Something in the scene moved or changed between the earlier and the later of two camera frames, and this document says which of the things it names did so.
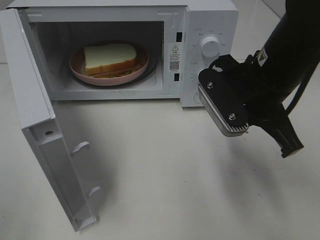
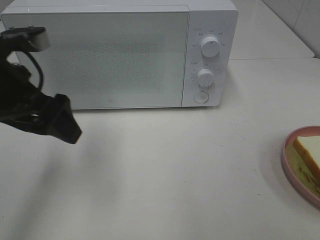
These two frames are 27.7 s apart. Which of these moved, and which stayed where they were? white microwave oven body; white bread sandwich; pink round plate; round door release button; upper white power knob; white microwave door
Moved: pink round plate; white bread sandwich; white microwave door
Stayed: round door release button; white microwave oven body; upper white power knob
